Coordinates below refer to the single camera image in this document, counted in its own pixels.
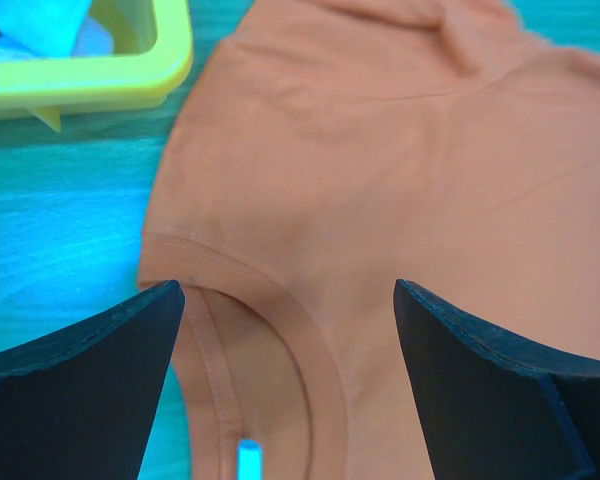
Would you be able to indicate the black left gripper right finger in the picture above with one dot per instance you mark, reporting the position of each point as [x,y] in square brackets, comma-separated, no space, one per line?
[493,404]

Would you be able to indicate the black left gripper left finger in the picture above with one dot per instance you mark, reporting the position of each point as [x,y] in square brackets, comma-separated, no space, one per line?
[80,402]

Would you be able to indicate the orange t shirt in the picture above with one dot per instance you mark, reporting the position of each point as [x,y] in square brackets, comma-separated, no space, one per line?
[330,148]

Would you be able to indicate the yellow plastic bin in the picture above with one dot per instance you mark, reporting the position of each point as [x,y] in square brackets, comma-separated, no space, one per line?
[153,54]

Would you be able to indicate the beige t shirt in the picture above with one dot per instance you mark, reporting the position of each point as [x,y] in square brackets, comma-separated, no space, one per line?
[51,29]

